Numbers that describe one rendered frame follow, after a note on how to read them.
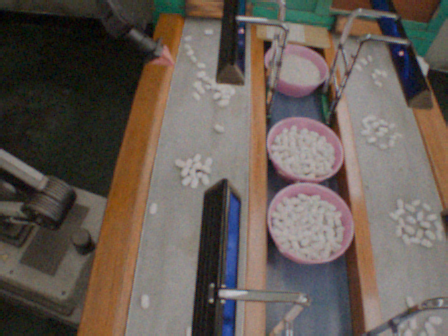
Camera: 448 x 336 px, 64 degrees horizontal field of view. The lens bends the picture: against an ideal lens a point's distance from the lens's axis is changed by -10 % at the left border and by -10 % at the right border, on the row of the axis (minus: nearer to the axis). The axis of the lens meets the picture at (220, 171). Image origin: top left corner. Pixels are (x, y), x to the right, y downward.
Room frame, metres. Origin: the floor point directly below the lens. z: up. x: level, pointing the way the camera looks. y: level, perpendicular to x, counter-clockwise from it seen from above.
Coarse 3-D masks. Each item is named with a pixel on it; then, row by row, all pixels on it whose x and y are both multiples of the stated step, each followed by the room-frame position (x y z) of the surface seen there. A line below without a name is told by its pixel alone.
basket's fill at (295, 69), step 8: (288, 56) 1.39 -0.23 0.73; (296, 56) 1.39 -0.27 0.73; (288, 64) 1.32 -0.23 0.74; (296, 64) 1.33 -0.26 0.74; (304, 64) 1.34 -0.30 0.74; (312, 64) 1.35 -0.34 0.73; (280, 72) 1.26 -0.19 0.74; (288, 72) 1.27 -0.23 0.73; (296, 72) 1.28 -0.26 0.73; (304, 72) 1.29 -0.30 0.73; (312, 72) 1.30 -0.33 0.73; (288, 80) 1.22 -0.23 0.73; (296, 80) 1.23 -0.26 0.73; (304, 80) 1.23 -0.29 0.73; (312, 80) 1.25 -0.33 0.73
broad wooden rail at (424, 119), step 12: (432, 96) 1.24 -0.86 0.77; (420, 120) 1.08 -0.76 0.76; (432, 120) 1.09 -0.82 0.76; (420, 132) 1.03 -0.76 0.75; (432, 132) 1.02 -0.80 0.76; (444, 132) 1.03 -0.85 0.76; (432, 144) 0.96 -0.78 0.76; (444, 144) 0.97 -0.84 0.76; (432, 156) 0.90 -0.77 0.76; (444, 156) 0.91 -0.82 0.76; (432, 168) 0.85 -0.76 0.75; (444, 168) 0.85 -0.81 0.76; (444, 180) 0.79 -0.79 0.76; (444, 192) 0.74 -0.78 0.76; (444, 204) 0.70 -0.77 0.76
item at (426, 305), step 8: (416, 304) 0.23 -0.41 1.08; (424, 304) 0.23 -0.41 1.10; (432, 304) 0.22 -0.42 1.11; (440, 304) 0.22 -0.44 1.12; (400, 312) 0.24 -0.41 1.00; (408, 312) 0.23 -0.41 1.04; (416, 312) 0.22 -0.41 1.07; (424, 312) 0.22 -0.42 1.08; (392, 320) 0.23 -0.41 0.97; (400, 320) 0.22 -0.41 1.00; (408, 320) 0.22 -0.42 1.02; (376, 328) 0.23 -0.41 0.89; (384, 328) 0.22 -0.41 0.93; (392, 328) 0.21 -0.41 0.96; (400, 328) 0.21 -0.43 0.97
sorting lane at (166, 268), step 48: (192, 48) 1.34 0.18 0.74; (192, 96) 1.05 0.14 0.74; (240, 96) 1.08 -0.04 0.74; (192, 144) 0.82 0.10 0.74; (240, 144) 0.85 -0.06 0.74; (192, 192) 0.64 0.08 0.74; (240, 192) 0.66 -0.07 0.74; (144, 240) 0.46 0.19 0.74; (192, 240) 0.48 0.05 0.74; (240, 240) 0.50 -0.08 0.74; (144, 288) 0.31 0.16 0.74; (192, 288) 0.33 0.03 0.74
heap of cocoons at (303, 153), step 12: (288, 132) 0.94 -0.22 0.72; (300, 132) 0.95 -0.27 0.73; (312, 132) 0.95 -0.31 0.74; (276, 144) 0.88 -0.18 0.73; (288, 144) 0.89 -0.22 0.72; (300, 144) 0.88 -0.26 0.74; (312, 144) 0.89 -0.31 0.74; (324, 144) 0.90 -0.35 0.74; (276, 156) 0.81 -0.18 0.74; (288, 156) 0.83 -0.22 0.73; (300, 156) 0.83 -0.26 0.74; (312, 156) 0.84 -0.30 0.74; (324, 156) 0.85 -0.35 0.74; (288, 168) 0.77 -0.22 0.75; (300, 168) 0.79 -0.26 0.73; (312, 168) 0.78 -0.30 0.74; (324, 168) 0.80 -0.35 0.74
